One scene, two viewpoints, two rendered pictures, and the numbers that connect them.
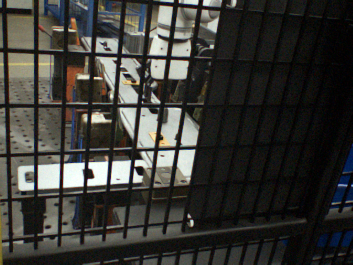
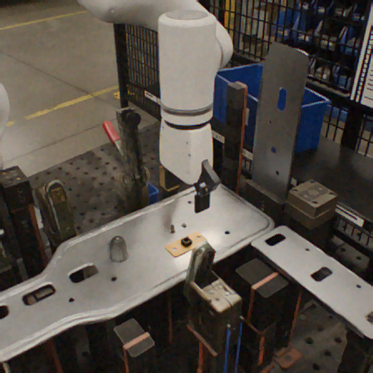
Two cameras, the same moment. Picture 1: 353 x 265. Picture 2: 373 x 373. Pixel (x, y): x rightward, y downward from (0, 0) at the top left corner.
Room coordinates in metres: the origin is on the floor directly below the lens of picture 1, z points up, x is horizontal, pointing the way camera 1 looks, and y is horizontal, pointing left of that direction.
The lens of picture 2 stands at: (1.16, 0.68, 1.59)
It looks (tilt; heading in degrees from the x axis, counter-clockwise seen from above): 36 degrees down; 257
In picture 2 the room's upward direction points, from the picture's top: straight up
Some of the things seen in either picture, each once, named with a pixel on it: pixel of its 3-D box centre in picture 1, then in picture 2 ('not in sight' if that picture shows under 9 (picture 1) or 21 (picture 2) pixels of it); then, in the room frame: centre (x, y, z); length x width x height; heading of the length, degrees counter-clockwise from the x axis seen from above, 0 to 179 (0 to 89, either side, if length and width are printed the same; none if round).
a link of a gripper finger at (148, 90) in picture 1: (144, 87); (206, 198); (0.99, 0.09, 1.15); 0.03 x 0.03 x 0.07; 24
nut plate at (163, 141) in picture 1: (159, 137); (186, 241); (1.01, 0.04, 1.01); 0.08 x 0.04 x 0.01; 24
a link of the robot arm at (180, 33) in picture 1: (175, 30); (186, 108); (1.01, 0.04, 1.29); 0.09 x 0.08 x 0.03; 114
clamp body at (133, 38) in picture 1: (133, 68); not in sight; (2.07, 0.27, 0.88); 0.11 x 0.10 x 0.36; 114
